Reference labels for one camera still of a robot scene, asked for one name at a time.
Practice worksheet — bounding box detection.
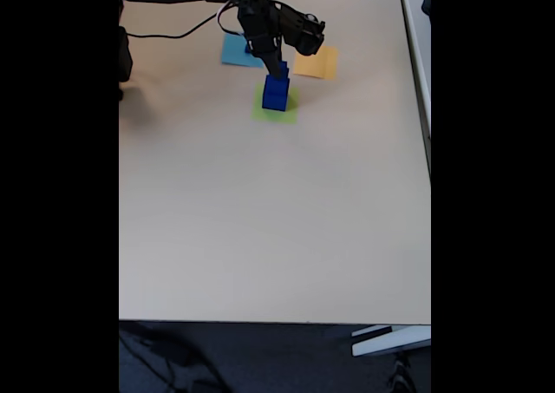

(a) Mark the green square sheet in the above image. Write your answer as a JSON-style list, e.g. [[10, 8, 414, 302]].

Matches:
[[250, 83, 301, 126]]

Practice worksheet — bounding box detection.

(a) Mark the thin camera cable loop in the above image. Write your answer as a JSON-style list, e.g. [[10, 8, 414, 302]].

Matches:
[[128, 0, 324, 41]]

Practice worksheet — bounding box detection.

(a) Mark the small blue cube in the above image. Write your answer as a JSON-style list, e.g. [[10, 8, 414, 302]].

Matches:
[[264, 69, 291, 91]]

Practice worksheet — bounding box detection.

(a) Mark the orange square sheet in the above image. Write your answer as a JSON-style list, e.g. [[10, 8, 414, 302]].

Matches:
[[292, 45, 339, 81]]

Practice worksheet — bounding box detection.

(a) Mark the large blue cube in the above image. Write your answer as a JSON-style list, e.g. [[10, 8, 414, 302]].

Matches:
[[261, 80, 291, 113]]

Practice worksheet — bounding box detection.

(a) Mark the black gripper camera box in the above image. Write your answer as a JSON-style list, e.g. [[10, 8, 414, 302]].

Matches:
[[279, 3, 327, 57]]

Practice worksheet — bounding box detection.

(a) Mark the blue square sheet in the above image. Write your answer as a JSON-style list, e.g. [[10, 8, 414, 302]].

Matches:
[[220, 32, 266, 69]]

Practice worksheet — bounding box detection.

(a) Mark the white neighbouring table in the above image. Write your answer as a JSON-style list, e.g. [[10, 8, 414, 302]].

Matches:
[[396, 0, 432, 177]]

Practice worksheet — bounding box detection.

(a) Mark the white grey bar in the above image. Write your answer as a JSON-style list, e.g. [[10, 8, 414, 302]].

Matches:
[[350, 324, 432, 358]]

